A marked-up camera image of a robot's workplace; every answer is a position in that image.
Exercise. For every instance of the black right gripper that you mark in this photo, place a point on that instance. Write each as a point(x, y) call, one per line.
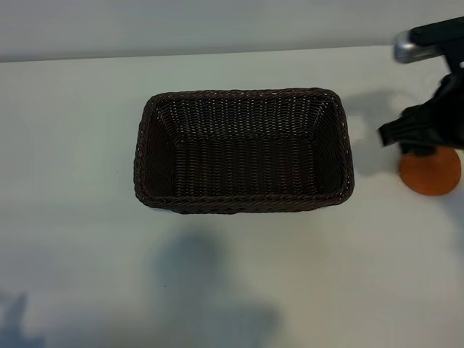
point(435, 123)

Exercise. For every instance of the orange fruit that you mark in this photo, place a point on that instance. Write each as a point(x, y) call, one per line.
point(431, 177)

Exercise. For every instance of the dark brown wicker basket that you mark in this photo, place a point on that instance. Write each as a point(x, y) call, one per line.
point(246, 159)

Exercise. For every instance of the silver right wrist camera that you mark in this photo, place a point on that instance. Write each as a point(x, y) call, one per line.
point(406, 50)

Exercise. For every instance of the black right camera bracket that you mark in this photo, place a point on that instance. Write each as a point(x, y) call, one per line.
point(442, 30)

